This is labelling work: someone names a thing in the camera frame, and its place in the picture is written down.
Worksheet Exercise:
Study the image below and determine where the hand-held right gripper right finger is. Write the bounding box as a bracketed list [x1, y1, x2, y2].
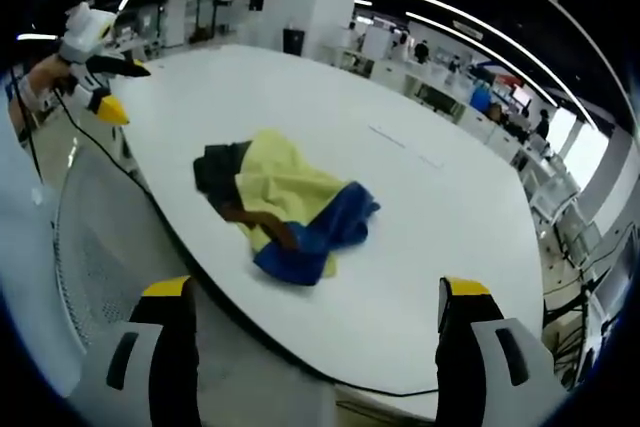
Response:
[433, 275, 572, 427]

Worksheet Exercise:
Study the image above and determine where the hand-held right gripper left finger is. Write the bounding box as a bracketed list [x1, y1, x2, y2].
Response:
[74, 275, 202, 427]

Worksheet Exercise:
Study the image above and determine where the yellow blue black garment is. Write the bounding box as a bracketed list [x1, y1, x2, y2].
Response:
[192, 128, 382, 288]

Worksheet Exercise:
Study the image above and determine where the person's left hand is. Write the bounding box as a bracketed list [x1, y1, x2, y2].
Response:
[28, 53, 81, 99]

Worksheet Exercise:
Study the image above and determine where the tall white cabinet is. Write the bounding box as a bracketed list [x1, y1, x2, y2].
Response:
[164, 0, 190, 49]

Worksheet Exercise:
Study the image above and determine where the white perforated chair back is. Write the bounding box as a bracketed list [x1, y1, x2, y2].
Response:
[51, 145, 174, 354]

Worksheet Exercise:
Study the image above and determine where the black waste bin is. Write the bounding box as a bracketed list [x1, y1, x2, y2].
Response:
[282, 27, 306, 58]

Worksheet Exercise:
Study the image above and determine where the long ceiling light strip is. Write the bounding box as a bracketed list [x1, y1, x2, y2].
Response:
[372, 0, 559, 107]
[405, 10, 597, 127]

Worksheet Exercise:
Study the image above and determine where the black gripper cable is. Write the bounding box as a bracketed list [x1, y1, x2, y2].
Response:
[12, 71, 166, 208]

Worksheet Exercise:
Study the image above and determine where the black table edge cable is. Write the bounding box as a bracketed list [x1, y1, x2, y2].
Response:
[333, 384, 442, 407]

